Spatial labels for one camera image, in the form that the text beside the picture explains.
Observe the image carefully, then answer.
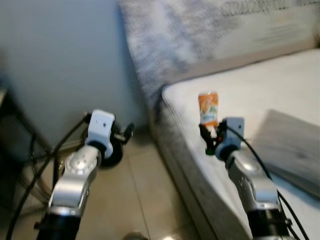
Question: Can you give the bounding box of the black round floor object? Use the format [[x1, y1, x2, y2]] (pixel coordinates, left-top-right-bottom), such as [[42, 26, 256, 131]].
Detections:
[[97, 142, 126, 168]]

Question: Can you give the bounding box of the grey pillow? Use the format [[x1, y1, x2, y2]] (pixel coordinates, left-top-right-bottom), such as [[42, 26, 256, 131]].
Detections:
[[250, 109, 320, 198]]

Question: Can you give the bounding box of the white quilted mattress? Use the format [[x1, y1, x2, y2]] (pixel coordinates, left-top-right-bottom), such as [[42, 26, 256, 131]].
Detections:
[[150, 48, 320, 240]]

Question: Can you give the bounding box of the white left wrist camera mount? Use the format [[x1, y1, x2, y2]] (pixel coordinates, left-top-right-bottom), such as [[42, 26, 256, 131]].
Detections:
[[87, 110, 117, 146]]

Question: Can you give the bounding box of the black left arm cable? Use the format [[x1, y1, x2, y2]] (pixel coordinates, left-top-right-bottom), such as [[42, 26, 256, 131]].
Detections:
[[4, 114, 93, 240]]

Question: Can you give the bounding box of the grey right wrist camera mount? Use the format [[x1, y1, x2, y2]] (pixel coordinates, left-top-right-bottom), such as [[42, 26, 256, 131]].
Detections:
[[216, 117, 246, 158]]

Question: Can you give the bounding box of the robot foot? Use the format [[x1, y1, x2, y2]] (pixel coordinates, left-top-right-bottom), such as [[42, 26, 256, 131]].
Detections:
[[122, 231, 151, 240]]

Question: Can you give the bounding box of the dark side furniture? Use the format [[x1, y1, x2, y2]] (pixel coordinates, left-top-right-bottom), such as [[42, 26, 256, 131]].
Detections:
[[0, 85, 31, 211]]

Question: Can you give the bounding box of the orange plastic bottle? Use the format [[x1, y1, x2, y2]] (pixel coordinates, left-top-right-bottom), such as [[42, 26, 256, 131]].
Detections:
[[198, 91, 220, 138]]

